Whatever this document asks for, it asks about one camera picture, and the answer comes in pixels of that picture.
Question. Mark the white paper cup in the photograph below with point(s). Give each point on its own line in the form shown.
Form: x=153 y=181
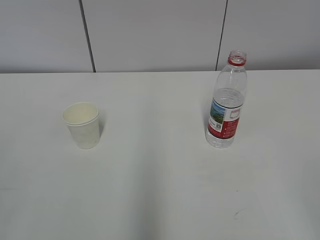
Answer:
x=82 y=120

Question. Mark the clear water bottle red label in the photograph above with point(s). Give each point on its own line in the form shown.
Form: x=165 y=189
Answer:
x=229 y=95

